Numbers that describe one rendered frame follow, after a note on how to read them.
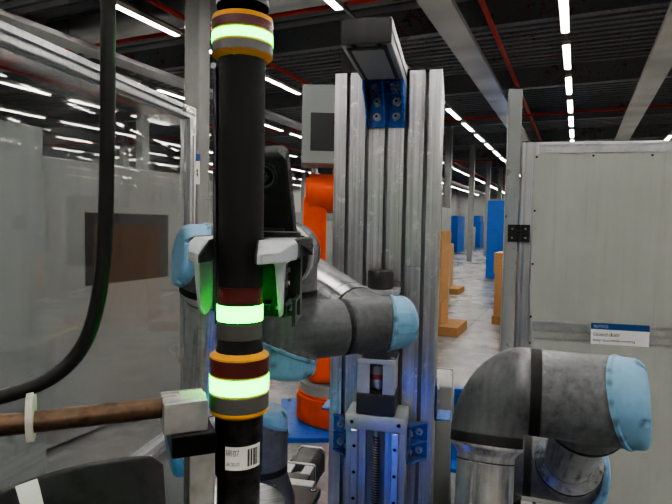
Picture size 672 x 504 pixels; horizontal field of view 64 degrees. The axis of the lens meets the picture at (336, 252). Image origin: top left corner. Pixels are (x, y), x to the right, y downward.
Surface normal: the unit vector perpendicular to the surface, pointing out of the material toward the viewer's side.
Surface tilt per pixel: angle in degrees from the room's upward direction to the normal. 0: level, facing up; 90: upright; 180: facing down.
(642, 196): 91
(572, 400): 79
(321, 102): 90
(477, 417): 72
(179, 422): 90
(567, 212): 90
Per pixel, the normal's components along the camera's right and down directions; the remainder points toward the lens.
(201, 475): 0.39, 0.06
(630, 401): -0.26, -0.31
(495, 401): -0.47, -0.22
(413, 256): -0.22, 0.05
